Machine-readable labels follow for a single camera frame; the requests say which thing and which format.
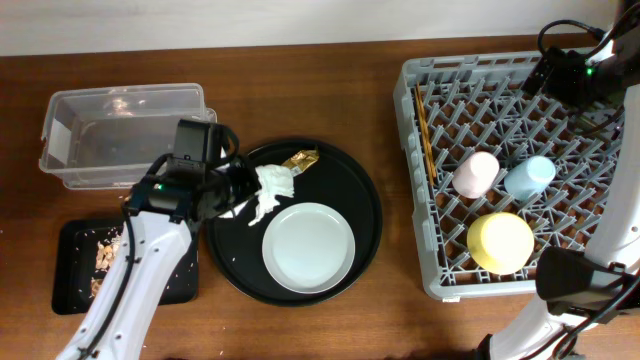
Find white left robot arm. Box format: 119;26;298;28
59;119;260;359

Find gold foil wrapper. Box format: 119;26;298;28
282;148;320;177

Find yellow bowl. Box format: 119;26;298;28
466;212;534;275

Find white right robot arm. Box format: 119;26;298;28
471;1;639;359

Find clear plastic bin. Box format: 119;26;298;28
39;83;217;190

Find pink cup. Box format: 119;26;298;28
452;152;500;199

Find black rectangular bin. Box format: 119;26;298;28
51;218;199;315

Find white napkin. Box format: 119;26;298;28
218;164;294;226

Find food scraps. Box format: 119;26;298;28
74;226;123;300

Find wooden chopstick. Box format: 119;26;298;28
425;110;437;187
415;84;435;186

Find round black tray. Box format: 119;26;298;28
206;138;383;307

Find grey dishwasher rack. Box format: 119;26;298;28
393;52;623;302

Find light blue cup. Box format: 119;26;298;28
504;156;556;201

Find grey plate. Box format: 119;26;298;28
262;202;356;295

